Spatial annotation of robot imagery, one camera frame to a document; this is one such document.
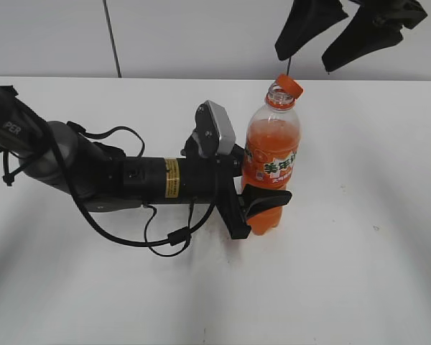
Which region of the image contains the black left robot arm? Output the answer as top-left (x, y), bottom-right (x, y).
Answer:
top-left (0, 86), bottom-right (292, 239)

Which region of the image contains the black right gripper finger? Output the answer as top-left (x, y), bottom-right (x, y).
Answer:
top-left (322, 6), bottom-right (403, 72)
top-left (274, 0), bottom-right (348, 60)

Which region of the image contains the orange bottle cap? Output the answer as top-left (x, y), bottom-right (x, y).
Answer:
top-left (276, 73), bottom-right (304, 99)

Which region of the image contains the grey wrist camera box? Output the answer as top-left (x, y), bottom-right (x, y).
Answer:
top-left (193, 100), bottom-right (236, 158)

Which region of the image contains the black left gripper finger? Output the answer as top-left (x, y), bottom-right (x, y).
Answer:
top-left (239, 184), bottom-right (292, 219)
top-left (231, 144), bottom-right (244, 160)

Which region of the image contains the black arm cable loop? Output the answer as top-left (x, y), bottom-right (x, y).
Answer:
top-left (39, 121), bottom-right (216, 257)

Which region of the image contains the orange soda plastic bottle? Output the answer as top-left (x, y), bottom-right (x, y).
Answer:
top-left (241, 100), bottom-right (302, 236)

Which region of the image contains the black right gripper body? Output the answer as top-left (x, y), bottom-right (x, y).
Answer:
top-left (348, 0), bottom-right (427, 30)

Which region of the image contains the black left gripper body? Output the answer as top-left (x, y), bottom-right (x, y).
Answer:
top-left (179, 132), bottom-right (251, 239)

